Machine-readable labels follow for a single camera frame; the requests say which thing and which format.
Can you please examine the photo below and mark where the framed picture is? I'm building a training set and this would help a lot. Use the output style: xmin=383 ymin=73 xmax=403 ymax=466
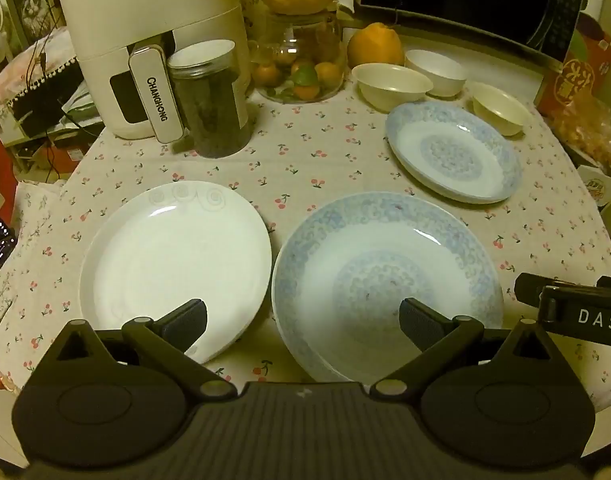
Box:
xmin=4 ymin=0 xmax=61 ymax=48

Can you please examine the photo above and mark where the white package with red label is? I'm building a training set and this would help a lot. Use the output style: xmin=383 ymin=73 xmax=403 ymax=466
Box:
xmin=575 ymin=160 xmax=611 ymax=208

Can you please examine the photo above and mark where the red gift box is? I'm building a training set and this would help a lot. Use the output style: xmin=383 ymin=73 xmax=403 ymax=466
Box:
xmin=535 ymin=12 xmax=611 ymax=116

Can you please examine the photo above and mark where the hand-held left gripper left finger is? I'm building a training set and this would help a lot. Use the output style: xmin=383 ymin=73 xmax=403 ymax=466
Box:
xmin=50 ymin=299 xmax=238 ymax=404

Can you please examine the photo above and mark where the dark tea leaf jar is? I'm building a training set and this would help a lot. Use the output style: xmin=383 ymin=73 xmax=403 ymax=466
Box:
xmin=166 ymin=39 xmax=253 ymax=159

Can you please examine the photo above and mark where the clear bag of snacks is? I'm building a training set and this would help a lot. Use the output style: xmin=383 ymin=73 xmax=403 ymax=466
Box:
xmin=550 ymin=100 xmax=611 ymax=171

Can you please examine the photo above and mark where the glass fruit jar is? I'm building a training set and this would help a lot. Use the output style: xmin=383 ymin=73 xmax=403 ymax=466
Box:
xmin=248 ymin=10 xmax=347 ymax=106

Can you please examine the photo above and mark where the cherry print tablecloth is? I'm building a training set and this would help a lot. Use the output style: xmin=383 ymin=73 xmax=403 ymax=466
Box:
xmin=0 ymin=27 xmax=611 ymax=408

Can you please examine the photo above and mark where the dark cloth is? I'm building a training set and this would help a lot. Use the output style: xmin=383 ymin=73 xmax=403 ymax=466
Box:
xmin=12 ymin=65 xmax=86 ymax=136

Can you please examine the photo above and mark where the white swirl plate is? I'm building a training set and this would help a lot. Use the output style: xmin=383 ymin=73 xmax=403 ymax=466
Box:
xmin=79 ymin=180 xmax=273 ymax=365

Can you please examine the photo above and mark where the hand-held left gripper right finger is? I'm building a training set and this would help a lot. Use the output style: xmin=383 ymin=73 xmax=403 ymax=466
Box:
xmin=369 ymin=297 xmax=556 ymax=403

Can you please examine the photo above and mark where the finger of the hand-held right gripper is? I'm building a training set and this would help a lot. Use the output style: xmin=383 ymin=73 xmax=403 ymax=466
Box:
xmin=514 ymin=272 xmax=549 ymax=307

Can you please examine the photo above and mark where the white air fryer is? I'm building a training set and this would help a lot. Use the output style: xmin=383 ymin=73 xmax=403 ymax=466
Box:
xmin=55 ymin=0 xmax=249 ymax=144

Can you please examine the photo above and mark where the wide cream bowl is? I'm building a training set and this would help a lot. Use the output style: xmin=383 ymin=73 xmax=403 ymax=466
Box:
xmin=352 ymin=62 xmax=435 ymax=113

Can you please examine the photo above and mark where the white floral cloth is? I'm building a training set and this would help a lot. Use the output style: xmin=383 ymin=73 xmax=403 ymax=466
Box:
xmin=0 ymin=180 xmax=61 ymax=376

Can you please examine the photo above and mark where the small cream bowl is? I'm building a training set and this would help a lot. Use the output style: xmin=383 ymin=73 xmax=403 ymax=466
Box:
xmin=469 ymin=81 xmax=533 ymax=137

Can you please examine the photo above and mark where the large blue patterned plate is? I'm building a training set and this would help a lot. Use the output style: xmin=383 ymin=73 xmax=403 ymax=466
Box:
xmin=271 ymin=192 xmax=505 ymax=386

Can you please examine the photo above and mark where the pile of small citrus fruits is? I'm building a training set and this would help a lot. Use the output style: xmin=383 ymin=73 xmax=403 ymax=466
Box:
xmin=252 ymin=57 xmax=339 ymax=101

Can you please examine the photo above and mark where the small blue patterned plate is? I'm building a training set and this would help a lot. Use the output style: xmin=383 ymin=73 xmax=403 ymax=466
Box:
xmin=385 ymin=101 xmax=523 ymax=205

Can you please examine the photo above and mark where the deep cream bowl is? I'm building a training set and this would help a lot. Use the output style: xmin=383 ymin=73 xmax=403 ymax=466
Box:
xmin=404 ymin=49 xmax=469 ymax=98

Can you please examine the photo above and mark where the orange citrus fruit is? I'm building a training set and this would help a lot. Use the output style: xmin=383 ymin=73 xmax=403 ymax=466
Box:
xmin=346 ymin=22 xmax=405 ymax=68

